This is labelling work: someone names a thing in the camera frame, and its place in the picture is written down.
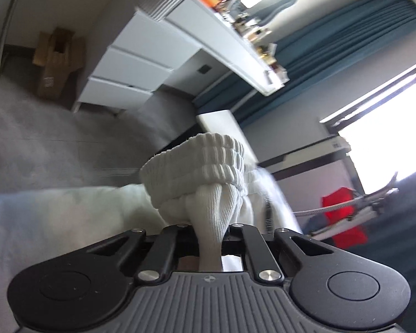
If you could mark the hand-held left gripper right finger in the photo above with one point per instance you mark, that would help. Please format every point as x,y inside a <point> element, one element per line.
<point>243,236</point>

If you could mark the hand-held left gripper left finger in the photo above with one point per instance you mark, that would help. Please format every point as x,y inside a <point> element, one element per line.
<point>181,236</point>

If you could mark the white ribbed knit pants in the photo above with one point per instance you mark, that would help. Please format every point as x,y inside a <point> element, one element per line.
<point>208,177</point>

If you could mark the white bed sheet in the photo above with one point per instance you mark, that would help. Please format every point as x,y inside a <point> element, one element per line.
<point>55,236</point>

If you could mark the dark blue blanket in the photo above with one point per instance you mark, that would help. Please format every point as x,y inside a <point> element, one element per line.
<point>398,222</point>

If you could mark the bright window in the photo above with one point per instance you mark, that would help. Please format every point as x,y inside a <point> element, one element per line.
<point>388,138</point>

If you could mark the white desk with drawers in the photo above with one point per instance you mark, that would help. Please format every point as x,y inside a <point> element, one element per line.
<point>142,62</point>

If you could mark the teal curtain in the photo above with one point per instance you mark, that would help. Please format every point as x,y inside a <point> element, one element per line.
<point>319,45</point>

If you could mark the brown cardboard box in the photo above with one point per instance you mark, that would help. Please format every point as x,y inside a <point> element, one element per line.
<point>55,66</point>

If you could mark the grey hanging cloth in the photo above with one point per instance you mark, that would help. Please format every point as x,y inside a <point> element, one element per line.
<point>274,5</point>

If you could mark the metal pole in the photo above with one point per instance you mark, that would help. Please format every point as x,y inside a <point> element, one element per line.
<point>3,41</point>

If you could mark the dark wall socket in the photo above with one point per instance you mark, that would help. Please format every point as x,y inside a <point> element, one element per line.
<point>204,69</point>

